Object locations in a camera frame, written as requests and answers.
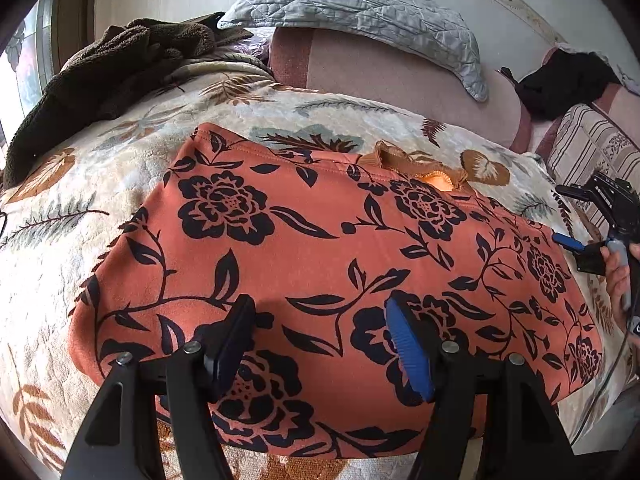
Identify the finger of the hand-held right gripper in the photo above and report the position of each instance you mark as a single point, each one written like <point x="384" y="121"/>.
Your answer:
<point x="592" y="258"/>
<point x="612" y="197"/>

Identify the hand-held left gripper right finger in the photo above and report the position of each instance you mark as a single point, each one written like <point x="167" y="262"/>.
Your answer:
<point x="407" y="340"/>

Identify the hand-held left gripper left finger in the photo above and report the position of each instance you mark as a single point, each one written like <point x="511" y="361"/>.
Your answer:
<point x="230" y="345"/>

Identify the orange floral shirt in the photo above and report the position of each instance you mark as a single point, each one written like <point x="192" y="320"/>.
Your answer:
<point x="300" y="240"/>

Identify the person's right hand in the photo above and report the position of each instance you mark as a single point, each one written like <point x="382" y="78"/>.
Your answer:
<point x="614" y="285"/>

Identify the striped floral cushion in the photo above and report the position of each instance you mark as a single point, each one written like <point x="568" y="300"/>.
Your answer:
<point x="585" y="145"/>

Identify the black garment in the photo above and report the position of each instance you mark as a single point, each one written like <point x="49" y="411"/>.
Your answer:
<point x="565" y="85"/>

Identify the leaf print blanket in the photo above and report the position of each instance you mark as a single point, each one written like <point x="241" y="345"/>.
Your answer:
<point x="75" y="200"/>

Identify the purple patterned cloth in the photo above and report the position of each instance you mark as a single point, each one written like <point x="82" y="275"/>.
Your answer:
<point x="245" y="52"/>

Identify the brown fleece garment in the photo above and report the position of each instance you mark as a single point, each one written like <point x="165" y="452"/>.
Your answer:
<point x="100" y="70"/>

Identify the grey quilted pillow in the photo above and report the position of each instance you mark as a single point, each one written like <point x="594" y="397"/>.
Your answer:
<point x="360" y="10"/>

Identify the stained glass window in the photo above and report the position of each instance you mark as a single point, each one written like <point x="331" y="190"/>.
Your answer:
<point x="25" y="60"/>

